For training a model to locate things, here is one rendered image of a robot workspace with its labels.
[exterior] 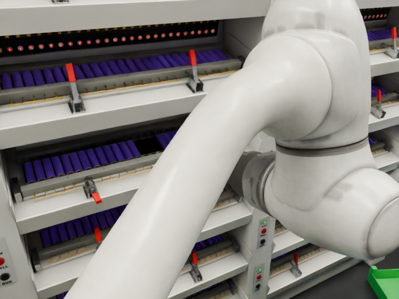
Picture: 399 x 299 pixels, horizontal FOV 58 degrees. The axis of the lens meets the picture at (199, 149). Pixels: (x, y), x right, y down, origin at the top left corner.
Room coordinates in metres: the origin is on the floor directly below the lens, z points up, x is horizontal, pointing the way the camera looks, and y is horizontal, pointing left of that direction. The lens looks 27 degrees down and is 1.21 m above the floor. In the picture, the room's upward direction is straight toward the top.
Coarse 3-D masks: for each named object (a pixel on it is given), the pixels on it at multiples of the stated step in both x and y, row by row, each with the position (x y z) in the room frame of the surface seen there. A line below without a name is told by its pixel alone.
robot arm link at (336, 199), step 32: (288, 160) 0.34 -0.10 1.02; (320, 160) 0.32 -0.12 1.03; (352, 160) 0.32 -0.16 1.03; (288, 192) 0.34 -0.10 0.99; (320, 192) 0.31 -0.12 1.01; (352, 192) 0.29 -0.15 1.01; (384, 192) 0.29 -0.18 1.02; (288, 224) 0.34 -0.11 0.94; (320, 224) 0.30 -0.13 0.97; (352, 224) 0.28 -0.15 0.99; (384, 224) 0.27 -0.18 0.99; (352, 256) 0.28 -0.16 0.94
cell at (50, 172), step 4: (44, 160) 0.73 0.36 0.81; (48, 160) 0.73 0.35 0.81; (44, 164) 0.72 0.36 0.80; (48, 164) 0.72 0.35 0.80; (48, 168) 0.71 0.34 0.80; (52, 168) 0.71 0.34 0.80; (48, 172) 0.70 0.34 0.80; (52, 172) 0.70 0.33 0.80; (48, 176) 0.68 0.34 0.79; (52, 176) 0.69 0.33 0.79
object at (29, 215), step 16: (112, 128) 0.85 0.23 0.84; (32, 144) 0.76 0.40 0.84; (256, 144) 0.87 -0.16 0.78; (16, 160) 0.74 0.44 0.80; (16, 176) 0.69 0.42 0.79; (128, 176) 0.73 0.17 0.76; (144, 176) 0.74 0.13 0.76; (16, 192) 0.62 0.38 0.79; (80, 192) 0.67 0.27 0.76; (112, 192) 0.68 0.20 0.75; (128, 192) 0.69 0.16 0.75; (16, 208) 0.61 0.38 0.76; (32, 208) 0.61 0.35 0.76; (48, 208) 0.62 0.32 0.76; (64, 208) 0.62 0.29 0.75; (80, 208) 0.64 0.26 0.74; (96, 208) 0.66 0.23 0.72; (16, 224) 0.58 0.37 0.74; (32, 224) 0.59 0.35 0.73; (48, 224) 0.61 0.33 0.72
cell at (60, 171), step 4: (56, 156) 0.75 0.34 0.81; (52, 160) 0.74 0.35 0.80; (56, 160) 0.73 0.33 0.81; (60, 160) 0.74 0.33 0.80; (56, 164) 0.72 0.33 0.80; (60, 164) 0.72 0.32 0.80; (56, 168) 0.71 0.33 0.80; (60, 168) 0.71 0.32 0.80; (56, 172) 0.70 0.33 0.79; (60, 172) 0.70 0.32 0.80
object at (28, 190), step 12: (144, 156) 0.78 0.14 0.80; (156, 156) 0.78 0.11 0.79; (96, 168) 0.72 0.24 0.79; (108, 168) 0.72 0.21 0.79; (120, 168) 0.73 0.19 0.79; (132, 168) 0.75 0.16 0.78; (144, 168) 0.75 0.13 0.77; (48, 180) 0.67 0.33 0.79; (60, 180) 0.67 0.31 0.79; (72, 180) 0.68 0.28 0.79; (108, 180) 0.70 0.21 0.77; (24, 192) 0.63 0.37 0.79; (36, 192) 0.64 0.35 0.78
